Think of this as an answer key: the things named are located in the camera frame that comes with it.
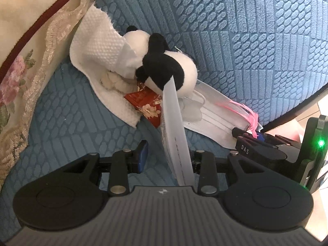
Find black white panda plush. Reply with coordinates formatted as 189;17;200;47
123;26;198;98

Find red floral packet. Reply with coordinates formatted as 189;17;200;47
124;82;162;128

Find floral beige cushion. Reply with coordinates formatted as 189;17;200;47
0;0;104;188

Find white paper towel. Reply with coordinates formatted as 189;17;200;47
69;6;141;127

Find pink ribbon strands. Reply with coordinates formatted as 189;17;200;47
217;100;260;137

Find white face mask stack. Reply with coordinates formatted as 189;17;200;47
179;81;262;149

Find white plastic sachet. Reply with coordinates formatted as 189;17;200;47
160;78;195;187

